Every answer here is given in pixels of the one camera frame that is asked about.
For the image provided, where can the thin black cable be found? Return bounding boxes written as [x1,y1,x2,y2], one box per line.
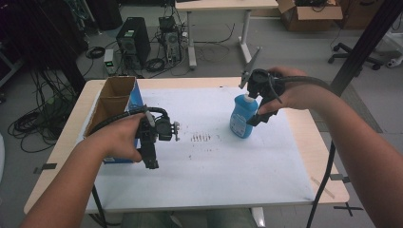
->
[90,184,110,228]

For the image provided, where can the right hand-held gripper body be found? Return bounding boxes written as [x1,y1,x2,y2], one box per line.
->
[239,47,284,126]

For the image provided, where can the black metal stand post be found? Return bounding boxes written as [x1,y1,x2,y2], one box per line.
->
[330,0,403,97]

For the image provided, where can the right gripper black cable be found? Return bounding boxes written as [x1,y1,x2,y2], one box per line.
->
[274,75,341,228]

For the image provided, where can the black tape cross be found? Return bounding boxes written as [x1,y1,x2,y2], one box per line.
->
[333,201,364,219]

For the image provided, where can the blue plastic bottle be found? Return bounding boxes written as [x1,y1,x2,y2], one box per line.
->
[229,93,260,140]

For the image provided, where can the small black cable coil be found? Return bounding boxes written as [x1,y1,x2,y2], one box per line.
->
[144,57,166,73]
[85,46,106,60]

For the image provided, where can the open brown cardboard box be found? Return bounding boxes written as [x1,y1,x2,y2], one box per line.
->
[276,0,344,32]

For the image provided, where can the black office chair base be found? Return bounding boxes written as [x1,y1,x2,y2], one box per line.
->
[327,42,385,71]

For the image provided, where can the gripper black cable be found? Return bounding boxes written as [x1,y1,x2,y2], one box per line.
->
[274,75,341,228]
[85,106,169,137]

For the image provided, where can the person's right hand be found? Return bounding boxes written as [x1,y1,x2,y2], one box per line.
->
[258,66,318,116]

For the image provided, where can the white power supply unit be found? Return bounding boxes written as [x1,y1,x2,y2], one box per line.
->
[103,48,115,76]

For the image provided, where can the bundle of black floor cables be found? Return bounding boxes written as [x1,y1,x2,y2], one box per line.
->
[7,68,79,154]

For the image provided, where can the person's left hand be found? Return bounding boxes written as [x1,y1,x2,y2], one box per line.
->
[94,113,146,163]

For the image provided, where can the large black computer tower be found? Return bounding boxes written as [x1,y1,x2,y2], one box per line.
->
[115,16,152,70]

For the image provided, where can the black tape strip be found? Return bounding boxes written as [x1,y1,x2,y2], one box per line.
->
[32,162,58,175]

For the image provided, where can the grey tape piece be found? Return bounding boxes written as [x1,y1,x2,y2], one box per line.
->
[329,173,352,184]

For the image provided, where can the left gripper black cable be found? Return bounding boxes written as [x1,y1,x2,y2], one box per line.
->
[85,106,169,137]

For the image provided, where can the small open computer case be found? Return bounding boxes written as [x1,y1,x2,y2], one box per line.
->
[158,15,182,64]

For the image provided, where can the white table mat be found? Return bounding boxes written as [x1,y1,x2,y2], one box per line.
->
[75,86,317,214]

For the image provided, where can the cardboard box blue side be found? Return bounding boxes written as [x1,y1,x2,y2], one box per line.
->
[83,75,145,164]

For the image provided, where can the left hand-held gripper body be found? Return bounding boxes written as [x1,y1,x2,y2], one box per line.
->
[136,106,175,170]

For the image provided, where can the light wooden desk white legs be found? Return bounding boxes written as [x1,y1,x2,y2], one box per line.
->
[174,0,279,70]

